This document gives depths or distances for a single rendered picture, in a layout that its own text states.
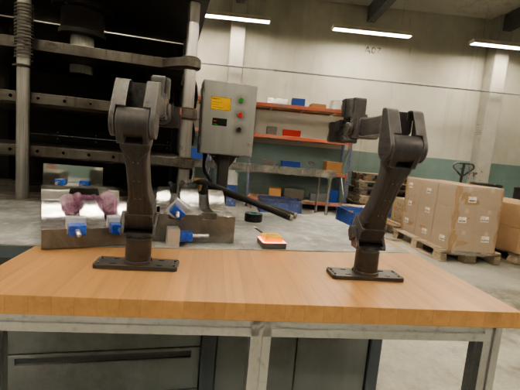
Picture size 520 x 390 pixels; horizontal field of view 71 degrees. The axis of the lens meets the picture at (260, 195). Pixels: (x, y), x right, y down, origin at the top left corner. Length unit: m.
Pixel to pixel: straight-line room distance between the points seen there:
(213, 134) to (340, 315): 1.42
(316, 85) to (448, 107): 2.92
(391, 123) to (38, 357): 1.20
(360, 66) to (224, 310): 7.86
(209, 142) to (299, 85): 6.15
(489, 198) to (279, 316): 4.40
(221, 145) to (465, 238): 3.59
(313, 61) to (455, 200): 4.59
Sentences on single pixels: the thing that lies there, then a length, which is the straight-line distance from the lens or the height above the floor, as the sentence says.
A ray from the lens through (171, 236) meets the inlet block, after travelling 1.13.
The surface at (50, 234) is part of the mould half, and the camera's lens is 1.12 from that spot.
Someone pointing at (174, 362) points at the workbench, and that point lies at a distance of 1.36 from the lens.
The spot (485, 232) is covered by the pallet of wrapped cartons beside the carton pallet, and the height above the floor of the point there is 0.39.
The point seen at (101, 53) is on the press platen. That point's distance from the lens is 2.07.
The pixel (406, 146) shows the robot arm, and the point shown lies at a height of 1.15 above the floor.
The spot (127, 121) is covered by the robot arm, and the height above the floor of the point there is 1.15.
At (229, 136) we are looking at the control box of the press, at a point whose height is 1.18.
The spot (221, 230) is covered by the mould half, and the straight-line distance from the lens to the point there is 1.20.
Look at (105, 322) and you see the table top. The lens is 0.86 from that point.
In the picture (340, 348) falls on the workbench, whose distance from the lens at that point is 1.50.
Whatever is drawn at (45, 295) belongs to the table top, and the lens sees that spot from 0.84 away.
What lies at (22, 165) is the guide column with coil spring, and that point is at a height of 0.94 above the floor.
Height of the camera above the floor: 1.11
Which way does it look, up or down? 7 degrees down
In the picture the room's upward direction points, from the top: 5 degrees clockwise
